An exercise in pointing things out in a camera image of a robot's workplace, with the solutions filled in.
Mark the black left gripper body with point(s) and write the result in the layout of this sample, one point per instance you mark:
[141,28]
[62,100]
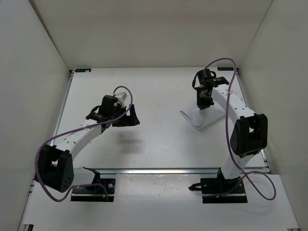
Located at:
[118,111]

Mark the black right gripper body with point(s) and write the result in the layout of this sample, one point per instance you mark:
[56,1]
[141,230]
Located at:
[201,97]

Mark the white skirt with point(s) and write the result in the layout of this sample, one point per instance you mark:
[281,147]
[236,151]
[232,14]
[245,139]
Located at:
[207,115]

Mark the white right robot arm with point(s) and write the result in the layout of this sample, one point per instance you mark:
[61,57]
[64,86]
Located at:
[250,131]

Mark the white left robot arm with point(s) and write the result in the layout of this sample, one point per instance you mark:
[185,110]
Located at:
[55,163]

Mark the right blue corner label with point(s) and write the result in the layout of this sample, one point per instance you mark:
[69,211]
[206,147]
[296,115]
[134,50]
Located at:
[225,69]

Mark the blue corner label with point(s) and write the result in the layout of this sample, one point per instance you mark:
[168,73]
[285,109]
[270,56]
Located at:
[82,70]
[225,69]

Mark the left blue corner label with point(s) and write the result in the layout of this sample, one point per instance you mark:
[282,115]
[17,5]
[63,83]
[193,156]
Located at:
[82,70]

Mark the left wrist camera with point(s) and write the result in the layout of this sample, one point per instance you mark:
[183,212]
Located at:
[121,97]

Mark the aluminium rail across table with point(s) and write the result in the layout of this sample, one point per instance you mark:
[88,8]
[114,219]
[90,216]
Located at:
[157,171]

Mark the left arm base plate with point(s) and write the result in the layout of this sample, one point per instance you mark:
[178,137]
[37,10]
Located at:
[96,193]

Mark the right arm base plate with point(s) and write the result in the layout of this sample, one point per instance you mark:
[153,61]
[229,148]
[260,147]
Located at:
[217,191]

